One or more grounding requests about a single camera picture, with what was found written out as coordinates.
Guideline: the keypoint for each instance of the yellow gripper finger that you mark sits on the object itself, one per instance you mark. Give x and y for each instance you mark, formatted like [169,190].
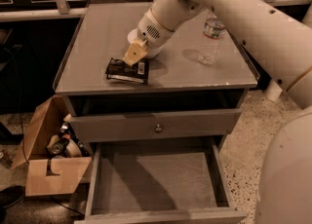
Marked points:
[137,51]

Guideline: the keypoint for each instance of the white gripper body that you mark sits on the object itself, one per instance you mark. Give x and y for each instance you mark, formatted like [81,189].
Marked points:
[152,32]

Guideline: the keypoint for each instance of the black rxbar chocolate wrapper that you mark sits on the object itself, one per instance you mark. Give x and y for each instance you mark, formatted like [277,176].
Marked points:
[119,70]

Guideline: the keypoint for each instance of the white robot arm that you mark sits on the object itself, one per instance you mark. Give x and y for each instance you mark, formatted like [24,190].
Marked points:
[283,48]

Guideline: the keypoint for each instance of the grey wooden drawer cabinet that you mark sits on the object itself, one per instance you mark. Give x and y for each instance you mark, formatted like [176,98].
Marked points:
[177,80]

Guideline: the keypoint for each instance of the round metal drawer knob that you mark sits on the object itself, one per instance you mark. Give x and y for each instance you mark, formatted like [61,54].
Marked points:
[158,128]

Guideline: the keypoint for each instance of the grey upper drawer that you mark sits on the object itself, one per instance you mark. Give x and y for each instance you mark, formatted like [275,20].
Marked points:
[141,126]

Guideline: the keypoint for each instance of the grey open middle drawer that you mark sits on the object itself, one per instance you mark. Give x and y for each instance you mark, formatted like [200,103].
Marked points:
[166,181]

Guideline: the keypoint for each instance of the white ceramic bowl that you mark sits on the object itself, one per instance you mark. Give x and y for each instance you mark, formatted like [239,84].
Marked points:
[152,52]

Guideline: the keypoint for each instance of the clear plastic water bottle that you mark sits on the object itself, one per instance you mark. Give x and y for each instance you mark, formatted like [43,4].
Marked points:
[213,36]

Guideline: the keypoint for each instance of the white cup in box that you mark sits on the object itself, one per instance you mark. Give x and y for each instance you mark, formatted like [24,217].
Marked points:
[73,150]

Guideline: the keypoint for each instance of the dark can in box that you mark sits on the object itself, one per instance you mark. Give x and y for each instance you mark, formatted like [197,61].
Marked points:
[60,146]

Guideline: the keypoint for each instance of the open cardboard box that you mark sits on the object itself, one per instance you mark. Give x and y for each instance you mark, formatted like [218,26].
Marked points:
[46,176]

